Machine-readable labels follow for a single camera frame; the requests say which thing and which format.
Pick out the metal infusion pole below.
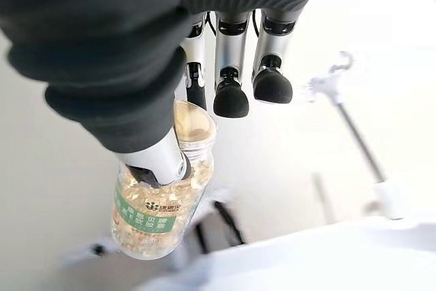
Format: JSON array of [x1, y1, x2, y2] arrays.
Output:
[[306, 50, 388, 183]]

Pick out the clear bottle yellow capsules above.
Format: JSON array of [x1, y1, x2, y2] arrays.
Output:
[[109, 99, 219, 260]]

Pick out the robot right hand black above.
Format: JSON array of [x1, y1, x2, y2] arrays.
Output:
[[0, 0, 333, 192]]

